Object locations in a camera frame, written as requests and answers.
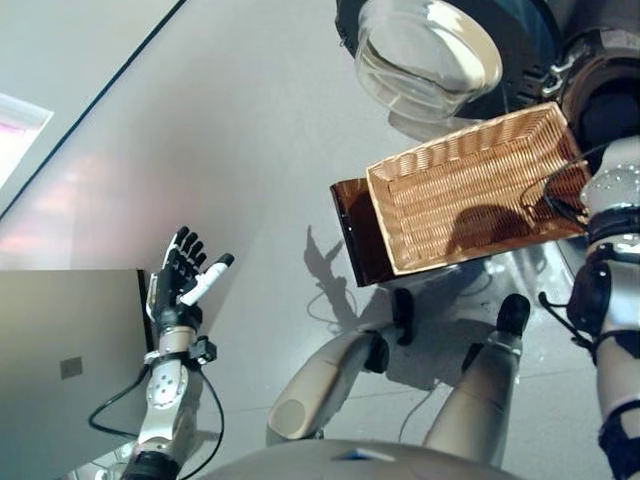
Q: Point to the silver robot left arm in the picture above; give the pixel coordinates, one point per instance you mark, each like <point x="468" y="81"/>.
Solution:
<point x="162" y="390"/>

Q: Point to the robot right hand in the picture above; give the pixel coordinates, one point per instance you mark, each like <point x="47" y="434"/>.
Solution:
<point x="605" y="120"/>

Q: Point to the glossy brown stool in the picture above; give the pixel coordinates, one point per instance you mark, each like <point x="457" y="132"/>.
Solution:
<point x="360" y="235"/>

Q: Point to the grey robot torso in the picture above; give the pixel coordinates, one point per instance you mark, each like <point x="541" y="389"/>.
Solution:
<point x="325" y="465"/>

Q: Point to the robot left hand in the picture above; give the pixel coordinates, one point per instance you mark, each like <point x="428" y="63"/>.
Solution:
<point x="175" y="285"/>

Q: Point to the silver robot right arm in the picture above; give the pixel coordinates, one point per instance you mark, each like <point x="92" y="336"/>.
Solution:
<point x="615" y="190"/>

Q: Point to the beige robot right leg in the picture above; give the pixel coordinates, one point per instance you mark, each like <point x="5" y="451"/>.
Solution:
<point x="475" y="390"/>

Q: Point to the large rectangular wicker basket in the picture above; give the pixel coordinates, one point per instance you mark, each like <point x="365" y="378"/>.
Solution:
<point x="450" y="210"/>

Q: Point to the round glass washer door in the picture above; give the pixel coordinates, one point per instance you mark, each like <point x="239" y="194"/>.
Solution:
<point x="425" y="60"/>

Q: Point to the dark front-load washing machine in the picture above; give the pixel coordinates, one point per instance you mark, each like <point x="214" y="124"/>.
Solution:
<point x="600" y="65"/>

